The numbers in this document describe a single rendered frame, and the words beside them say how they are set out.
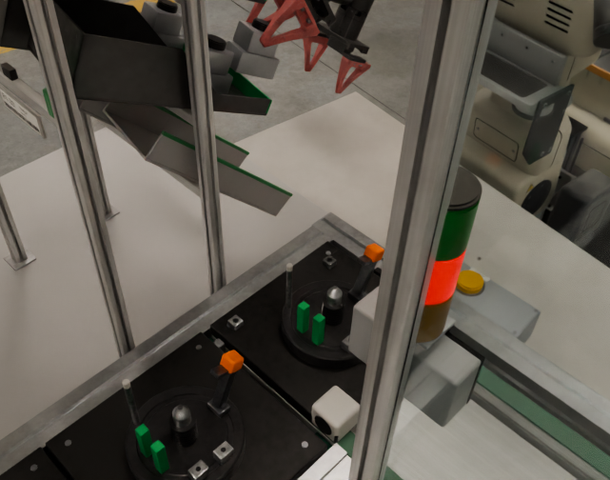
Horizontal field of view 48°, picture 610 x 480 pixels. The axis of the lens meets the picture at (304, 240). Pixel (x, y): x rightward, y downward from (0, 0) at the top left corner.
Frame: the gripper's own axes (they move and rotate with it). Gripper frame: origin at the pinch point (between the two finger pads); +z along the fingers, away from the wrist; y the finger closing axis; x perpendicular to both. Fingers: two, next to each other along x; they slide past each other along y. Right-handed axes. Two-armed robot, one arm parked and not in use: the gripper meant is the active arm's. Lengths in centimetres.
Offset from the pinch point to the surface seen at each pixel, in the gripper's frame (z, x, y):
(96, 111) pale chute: 23.8, -2.4, -6.7
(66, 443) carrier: 51, 9, 26
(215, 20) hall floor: -37, 142, -239
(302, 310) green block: 19.8, 17.6, 27.3
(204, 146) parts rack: 15.8, 0.0, 11.1
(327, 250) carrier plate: 11.3, 28.6, 14.0
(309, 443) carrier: 29, 21, 40
